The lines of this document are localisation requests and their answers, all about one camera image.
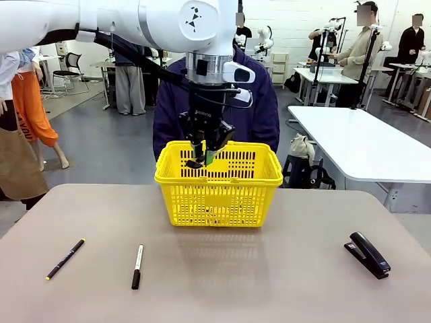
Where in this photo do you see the person in purple jacket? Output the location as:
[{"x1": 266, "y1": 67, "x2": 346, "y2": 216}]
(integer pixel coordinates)
[{"x1": 152, "y1": 43, "x2": 280, "y2": 162}]

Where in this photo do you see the yellow plastic shopping basket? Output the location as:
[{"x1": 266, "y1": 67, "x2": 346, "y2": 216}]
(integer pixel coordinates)
[{"x1": 154, "y1": 140, "x2": 284, "y2": 228}]

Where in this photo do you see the black office chair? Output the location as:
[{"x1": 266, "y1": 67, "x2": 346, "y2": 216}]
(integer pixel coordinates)
[{"x1": 53, "y1": 52, "x2": 90, "y2": 95}]

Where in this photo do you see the black pen with yellow tip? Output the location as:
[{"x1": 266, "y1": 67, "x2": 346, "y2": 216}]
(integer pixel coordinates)
[{"x1": 45, "y1": 238, "x2": 86, "y2": 281}]

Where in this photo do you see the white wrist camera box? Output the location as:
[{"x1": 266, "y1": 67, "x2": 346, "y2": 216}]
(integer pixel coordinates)
[{"x1": 222, "y1": 61, "x2": 256, "y2": 83}]

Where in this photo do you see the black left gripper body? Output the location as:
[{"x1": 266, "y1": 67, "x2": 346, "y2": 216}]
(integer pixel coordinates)
[{"x1": 188, "y1": 83, "x2": 223, "y2": 149}]

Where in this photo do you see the beige bag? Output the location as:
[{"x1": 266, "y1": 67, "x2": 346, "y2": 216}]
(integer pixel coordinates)
[{"x1": 289, "y1": 133, "x2": 316, "y2": 161}]

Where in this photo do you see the mannequin in pale blue shirt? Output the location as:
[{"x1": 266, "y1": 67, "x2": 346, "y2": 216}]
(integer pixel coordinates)
[{"x1": 0, "y1": 50, "x2": 21, "y2": 131}]

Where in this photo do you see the black stapler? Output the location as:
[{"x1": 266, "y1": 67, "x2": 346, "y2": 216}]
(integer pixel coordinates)
[{"x1": 343, "y1": 231, "x2": 392, "y2": 280}]

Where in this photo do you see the black stool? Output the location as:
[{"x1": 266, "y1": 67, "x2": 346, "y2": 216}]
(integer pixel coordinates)
[{"x1": 281, "y1": 154, "x2": 312, "y2": 188}]

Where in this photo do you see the large white table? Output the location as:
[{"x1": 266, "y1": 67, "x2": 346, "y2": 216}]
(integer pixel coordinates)
[{"x1": 288, "y1": 106, "x2": 431, "y2": 213}]

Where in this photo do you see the white background work table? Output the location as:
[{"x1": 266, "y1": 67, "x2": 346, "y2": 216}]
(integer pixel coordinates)
[{"x1": 292, "y1": 67, "x2": 358, "y2": 107}]

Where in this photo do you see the black tripod stand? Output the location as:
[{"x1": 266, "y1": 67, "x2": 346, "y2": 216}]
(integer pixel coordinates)
[{"x1": 352, "y1": 25, "x2": 383, "y2": 110}]

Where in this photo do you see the mannequin in orange trousers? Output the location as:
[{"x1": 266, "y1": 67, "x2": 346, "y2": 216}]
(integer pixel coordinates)
[{"x1": 11, "y1": 46, "x2": 70, "y2": 169}]

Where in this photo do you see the white marker with black cap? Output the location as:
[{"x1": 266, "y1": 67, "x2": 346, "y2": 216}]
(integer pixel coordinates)
[{"x1": 131, "y1": 244, "x2": 144, "y2": 291}]

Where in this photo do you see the small white background robot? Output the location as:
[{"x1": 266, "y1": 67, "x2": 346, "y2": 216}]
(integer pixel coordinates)
[{"x1": 254, "y1": 25, "x2": 275, "y2": 55}]

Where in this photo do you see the brown apron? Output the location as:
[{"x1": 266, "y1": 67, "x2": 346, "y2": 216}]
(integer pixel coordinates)
[{"x1": 0, "y1": 126, "x2": 50, "y2": 202}]

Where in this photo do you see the person in blue jacket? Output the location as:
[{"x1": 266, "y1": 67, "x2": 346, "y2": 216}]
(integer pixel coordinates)
[{"x1": 113, "y1": 50, "x2": 147, "y2": 116}]

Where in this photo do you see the white drawer cabinet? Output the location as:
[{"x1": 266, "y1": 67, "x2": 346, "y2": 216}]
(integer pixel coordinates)
[{"x1": 271, "y1": 52, "x2": 290, "y2": 85}]

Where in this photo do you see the black left arm cable sleeve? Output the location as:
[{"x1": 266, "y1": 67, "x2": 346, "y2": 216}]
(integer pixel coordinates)
[{"x1": 36, "y1": 28, "x2": 189, "y2": 92}]

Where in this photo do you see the person behind white robot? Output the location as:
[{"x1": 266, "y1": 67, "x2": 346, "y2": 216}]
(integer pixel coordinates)
[{"x1": 308, "y1": 28, "x2": 338, "y2": 64}]

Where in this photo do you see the person in black white shirt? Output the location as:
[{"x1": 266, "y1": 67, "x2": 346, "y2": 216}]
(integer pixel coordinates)
[{"x1": 234, "y1": 3, "x2": 253, "y2": 48}]

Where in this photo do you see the person in black clothes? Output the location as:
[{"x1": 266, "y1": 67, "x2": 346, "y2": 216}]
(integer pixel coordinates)
[{"x1": 399, "y1": 13, "x2": 426, "y2": 65}]

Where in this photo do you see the person in beige coat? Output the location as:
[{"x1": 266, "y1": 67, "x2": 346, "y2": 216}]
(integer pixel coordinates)
[{"x1": 336, "y1": 1, "x2": 385, "y2": 85}]

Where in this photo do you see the black backpack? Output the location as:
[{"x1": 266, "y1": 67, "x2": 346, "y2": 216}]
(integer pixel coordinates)
[{"x1": 309, "y1": 164, "x2": 337, "y2": 190}]

